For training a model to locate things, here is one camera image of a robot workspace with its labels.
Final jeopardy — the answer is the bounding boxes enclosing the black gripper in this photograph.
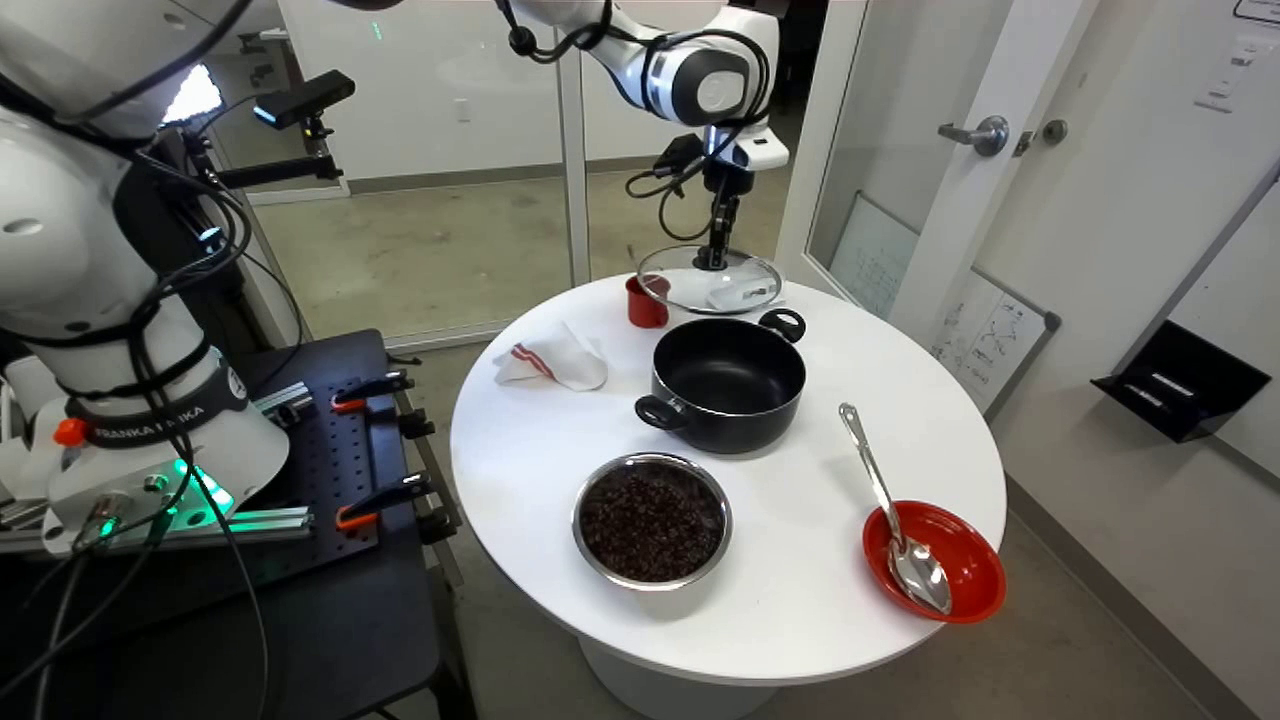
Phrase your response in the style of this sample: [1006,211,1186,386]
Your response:
[700,157,758,273]

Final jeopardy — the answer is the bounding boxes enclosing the glass pot lid black knob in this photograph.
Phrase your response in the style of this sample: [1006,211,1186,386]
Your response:
[633,241,787,321]

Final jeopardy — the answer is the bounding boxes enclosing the black cooking pot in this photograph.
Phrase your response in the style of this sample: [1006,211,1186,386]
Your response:
[633,303,814,460]

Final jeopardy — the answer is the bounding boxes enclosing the red cup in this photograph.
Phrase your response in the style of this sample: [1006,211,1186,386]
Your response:
[623,273,676,332]

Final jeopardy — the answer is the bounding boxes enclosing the whiteboard panel on door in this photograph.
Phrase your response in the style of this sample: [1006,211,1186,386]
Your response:
[828,190,923,321]

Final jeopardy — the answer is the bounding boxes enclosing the white cloth red stripes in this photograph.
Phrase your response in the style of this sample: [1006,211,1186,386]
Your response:
[493,317,611,396]

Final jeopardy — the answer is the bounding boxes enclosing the white door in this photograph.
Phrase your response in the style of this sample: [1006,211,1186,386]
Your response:
[804,0,1114,350]

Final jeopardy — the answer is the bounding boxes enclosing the metal spoon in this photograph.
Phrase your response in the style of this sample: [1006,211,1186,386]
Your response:
[833,399,956,615]

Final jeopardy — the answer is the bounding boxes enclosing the steel bowl of dark beans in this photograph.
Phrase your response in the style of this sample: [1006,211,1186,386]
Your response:
[567,449,736,594]

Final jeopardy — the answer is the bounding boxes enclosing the small leaning whiteboard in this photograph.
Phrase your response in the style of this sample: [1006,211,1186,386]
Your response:
[934,268,1064,417]

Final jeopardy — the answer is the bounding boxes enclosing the red shallow bowl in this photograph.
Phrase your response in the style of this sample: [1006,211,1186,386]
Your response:
[860,496,1013,627]

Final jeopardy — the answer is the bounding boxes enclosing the black robot cart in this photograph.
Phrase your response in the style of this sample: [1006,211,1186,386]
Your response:
[0,328,474,720]

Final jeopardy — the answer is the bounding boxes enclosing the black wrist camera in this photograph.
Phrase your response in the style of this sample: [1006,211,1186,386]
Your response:
[657,128,712,179]

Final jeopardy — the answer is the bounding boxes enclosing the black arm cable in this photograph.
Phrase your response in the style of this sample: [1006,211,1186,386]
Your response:
[493,0,633,67]

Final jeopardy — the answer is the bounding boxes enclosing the silver door handle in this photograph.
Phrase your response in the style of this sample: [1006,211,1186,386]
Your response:
[935,112,1013,159]

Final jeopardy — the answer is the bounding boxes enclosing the orange handled black clamp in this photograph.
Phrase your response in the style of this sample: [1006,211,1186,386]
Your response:
[331,471,440,538]
[327,368,420,410]

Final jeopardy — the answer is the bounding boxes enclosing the black camera on stand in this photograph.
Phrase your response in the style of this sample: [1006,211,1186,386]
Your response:
[213,67,361,190]

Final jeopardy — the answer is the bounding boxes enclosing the black wall tray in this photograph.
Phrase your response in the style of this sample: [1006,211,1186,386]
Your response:
[1089,317,1273,449]

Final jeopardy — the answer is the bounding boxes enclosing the white light switch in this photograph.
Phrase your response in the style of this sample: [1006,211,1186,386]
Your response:
[1191,43,1264,121]

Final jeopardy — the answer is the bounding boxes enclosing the aluminium rail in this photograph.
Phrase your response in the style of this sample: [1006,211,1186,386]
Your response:
[0,496,319,552]

